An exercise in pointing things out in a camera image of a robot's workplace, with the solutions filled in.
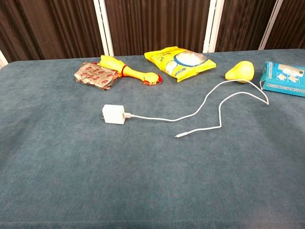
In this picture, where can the blue felt table cover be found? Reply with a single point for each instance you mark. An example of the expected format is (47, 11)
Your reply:
(143, 179)

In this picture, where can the blue cardboard product box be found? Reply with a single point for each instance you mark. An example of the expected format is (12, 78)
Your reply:
(281, 81)

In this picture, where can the yellow toy pear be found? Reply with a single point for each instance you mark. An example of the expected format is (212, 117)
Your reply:
(240, 71)

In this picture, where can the yellow snack bag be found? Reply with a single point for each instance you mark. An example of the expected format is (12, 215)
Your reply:
(162, 59)

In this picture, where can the yellow rubber chicken toy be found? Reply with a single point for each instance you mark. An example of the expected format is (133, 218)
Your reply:
(129, 71)

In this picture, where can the foil packet with red prints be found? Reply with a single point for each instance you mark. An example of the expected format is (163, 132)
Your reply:
(95, 75)

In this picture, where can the brown ribbed partition panel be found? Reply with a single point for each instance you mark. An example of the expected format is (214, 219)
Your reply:
(245, 23)
(157, 23)
(293, 23)
(47, 23)

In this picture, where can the white partition frame post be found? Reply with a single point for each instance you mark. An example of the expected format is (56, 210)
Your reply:
(271, 23)
(104, 28)
(3, 59)
(212, 26)

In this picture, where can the white charger block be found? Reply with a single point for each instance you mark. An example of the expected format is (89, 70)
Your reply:
(113, 114)

